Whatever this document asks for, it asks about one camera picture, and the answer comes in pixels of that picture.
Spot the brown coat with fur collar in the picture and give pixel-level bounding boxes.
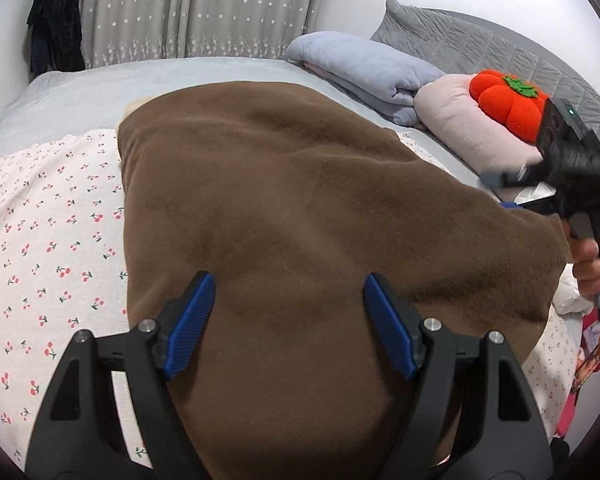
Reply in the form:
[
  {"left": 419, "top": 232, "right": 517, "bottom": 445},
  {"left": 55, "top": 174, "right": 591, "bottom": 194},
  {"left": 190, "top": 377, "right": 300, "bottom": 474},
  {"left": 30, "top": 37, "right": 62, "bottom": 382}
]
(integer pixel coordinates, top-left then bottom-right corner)
[{"left": 117, "top": 82, "right": 570, "bottom": 479}]

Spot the person's right hand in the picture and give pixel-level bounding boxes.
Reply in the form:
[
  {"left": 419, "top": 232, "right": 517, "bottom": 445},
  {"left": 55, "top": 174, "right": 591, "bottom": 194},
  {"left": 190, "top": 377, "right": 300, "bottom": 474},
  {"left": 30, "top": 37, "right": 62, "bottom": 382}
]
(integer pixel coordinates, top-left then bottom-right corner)
[{"left": 562, "top": 221, "right": 600, "bottom": 300}]

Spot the orange pumpkin plush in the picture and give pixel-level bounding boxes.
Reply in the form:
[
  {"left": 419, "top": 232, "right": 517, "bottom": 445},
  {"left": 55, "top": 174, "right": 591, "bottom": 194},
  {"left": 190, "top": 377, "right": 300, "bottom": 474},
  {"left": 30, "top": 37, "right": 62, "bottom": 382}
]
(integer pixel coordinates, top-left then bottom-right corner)
[{"left": 469, "top": 70, "right": 548, "bottom": 144}]

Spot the pink pillow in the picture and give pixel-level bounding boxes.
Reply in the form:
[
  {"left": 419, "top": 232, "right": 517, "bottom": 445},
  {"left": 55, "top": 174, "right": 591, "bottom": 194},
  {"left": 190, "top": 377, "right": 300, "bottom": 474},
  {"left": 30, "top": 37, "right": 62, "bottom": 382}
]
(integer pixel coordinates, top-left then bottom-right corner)
[{"left": 414, "top": 74, "right": 541, "bottom": 174}]

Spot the white quilted comforter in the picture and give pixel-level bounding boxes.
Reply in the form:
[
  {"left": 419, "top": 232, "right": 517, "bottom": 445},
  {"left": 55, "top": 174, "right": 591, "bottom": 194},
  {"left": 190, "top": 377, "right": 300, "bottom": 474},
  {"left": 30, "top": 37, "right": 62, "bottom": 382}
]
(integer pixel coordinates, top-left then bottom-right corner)
[{"left": 552, "top": 264, "right": 594, "bottom": 316}]

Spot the grey quilted headboard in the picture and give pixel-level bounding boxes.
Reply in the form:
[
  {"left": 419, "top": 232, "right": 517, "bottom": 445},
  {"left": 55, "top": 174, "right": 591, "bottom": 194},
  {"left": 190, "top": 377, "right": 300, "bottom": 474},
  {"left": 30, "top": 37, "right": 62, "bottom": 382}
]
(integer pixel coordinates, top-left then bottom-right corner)
[{"left": 372, "top": 0, "right": 600, "bottom": 140}]

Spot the folded light blue blanket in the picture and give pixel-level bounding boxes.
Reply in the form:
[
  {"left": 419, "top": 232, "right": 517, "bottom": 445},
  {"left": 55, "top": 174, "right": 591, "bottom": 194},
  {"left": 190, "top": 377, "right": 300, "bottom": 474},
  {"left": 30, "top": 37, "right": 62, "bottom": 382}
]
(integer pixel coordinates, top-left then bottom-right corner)
[{"left": 287, "top": 32, "right": 444, "bottom": 127}]

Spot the cherry print bed sheet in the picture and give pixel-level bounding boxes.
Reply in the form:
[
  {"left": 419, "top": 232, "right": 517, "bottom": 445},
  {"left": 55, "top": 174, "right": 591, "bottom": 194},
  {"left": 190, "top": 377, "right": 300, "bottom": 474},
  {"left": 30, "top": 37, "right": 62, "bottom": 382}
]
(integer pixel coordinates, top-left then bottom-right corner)
[{"left": 0, "top": 130, "right": 580, "bottom": 466}]

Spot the dark hanging garment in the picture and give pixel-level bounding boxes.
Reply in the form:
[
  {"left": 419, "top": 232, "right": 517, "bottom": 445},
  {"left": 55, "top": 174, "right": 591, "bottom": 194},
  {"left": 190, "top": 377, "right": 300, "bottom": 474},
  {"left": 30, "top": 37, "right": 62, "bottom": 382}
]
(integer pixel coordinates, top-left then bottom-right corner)
[{"left": 27, "top": 0, "right": 85, "bottom": 77}]

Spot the grey dotted curtain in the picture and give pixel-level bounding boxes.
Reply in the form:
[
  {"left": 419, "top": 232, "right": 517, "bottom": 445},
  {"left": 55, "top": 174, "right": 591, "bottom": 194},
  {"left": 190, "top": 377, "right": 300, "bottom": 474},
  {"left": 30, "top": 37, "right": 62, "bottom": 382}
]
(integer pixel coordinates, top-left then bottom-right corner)
[{"left": 82, "top": 0, "right": 322, "bottom": 68}]

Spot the black camera box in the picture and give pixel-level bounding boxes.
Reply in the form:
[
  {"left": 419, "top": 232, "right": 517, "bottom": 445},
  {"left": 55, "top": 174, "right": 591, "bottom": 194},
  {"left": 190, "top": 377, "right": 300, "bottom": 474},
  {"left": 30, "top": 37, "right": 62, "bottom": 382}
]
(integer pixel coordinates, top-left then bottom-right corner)
[{"left": 535, "top": 98, "right": 588, "bottom": 158}]

